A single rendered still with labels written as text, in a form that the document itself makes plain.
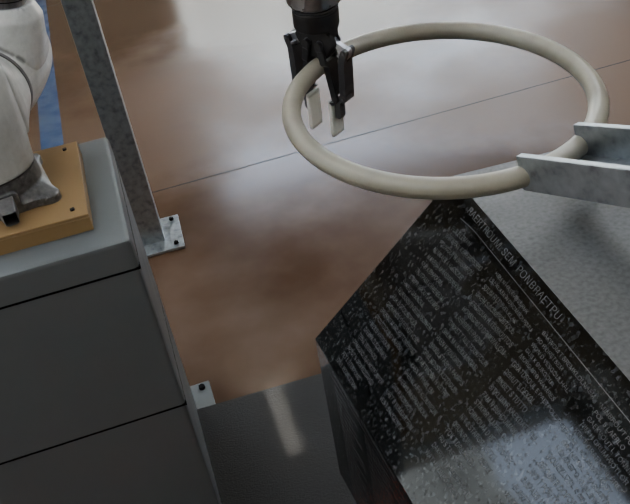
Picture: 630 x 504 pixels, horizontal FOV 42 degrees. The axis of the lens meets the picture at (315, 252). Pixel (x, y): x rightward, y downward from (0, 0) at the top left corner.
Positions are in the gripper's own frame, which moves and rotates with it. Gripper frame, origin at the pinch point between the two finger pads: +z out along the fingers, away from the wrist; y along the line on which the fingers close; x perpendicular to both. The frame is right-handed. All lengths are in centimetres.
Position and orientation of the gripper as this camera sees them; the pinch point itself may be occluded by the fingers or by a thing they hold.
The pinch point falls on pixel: (325, 113)
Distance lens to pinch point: 144.1
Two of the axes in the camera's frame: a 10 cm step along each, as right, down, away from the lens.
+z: 0.9, 7.5, 6.5
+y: 7.7, 3.6, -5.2
